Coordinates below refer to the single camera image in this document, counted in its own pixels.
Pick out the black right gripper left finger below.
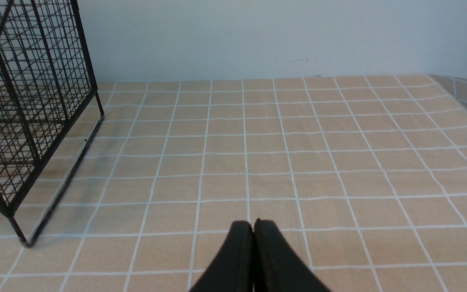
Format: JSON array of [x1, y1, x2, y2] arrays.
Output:
[[190, 221, 253, 292]]

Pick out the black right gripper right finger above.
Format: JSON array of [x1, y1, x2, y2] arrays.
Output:
[[253, 219, 330, 292]]

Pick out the beige checkered tablecloth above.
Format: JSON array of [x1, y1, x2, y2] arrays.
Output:
[[0, 75, 467, 292]]

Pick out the black wire mesh shelf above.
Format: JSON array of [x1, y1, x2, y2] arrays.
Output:
[[0, 0, 105, 248]]

